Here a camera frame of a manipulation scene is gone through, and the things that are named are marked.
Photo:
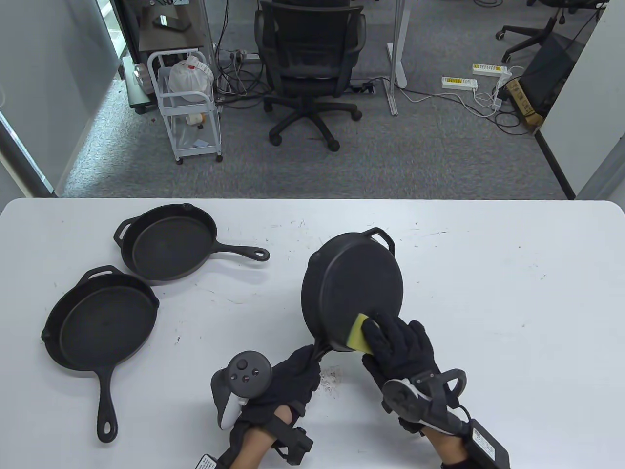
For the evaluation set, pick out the person's left hand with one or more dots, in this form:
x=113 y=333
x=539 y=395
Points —
x=293 y=381

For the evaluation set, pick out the person's right hand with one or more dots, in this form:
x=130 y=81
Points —
x=405 y=347

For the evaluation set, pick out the yellow green sponge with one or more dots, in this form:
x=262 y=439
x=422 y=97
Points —
x=359 y=334

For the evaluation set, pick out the black cast iron frying pan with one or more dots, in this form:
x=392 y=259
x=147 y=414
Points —
x=171 y=244
x=351 y=283
x=105 y=322

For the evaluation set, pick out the black left forearm pack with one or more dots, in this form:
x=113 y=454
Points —
x=207 y=462

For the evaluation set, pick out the black right forearm pack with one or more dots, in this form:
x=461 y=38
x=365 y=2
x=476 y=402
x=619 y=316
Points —
x=486 y=442

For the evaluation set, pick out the person's right forearm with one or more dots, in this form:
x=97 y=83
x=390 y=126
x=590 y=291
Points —
x=447 y=444

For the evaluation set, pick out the person's left forearm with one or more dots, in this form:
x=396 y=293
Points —
x=254 y=444

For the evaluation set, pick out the dark crumbs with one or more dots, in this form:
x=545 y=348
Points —
x=332 y=380

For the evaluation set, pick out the grey left hand controller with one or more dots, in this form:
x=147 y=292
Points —
x=249 y=371

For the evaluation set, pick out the grey hand controller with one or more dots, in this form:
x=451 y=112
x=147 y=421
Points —
x=249 y=371
x=405 y=398

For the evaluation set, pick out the grey right hand controller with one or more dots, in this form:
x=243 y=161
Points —
x=405 y=398

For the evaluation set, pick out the white rolling cart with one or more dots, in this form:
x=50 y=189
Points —
x=197 y=150

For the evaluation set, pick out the white power adapter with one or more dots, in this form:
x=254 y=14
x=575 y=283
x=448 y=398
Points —
x=498 y=100

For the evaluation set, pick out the white power strip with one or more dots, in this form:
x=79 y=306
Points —
x=490 y=70
x=459 y=83

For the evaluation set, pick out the brown cardboard box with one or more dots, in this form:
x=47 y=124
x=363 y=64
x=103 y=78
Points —
x=525 y=102

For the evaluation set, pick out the small white orange bottle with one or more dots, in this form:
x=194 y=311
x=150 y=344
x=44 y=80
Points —
x=194 y=118

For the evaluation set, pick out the white desk leg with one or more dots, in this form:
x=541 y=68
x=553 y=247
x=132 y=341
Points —
x=398 y=58

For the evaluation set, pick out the black panel board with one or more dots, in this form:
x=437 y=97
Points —
x=552 y=73

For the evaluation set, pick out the black mesh office chair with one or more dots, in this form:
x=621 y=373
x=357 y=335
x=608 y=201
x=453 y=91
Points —
x=307 y=44

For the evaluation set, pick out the black low shelf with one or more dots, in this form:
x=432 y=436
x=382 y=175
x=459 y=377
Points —
x=139 y=100

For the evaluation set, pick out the white plastic bag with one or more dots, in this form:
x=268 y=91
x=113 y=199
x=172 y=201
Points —
x=188 y=78

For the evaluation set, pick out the grey power strip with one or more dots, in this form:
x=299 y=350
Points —
x=249 y=56

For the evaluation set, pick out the black office chair base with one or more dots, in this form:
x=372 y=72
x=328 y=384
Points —
x=527 y=34

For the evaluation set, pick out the dark brown side desk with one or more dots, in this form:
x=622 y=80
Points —
x=171 y=41

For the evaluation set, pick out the black phone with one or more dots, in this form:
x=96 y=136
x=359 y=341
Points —
x=171 y=23

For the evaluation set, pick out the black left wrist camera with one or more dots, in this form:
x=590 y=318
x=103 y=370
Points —
x=295 y=444

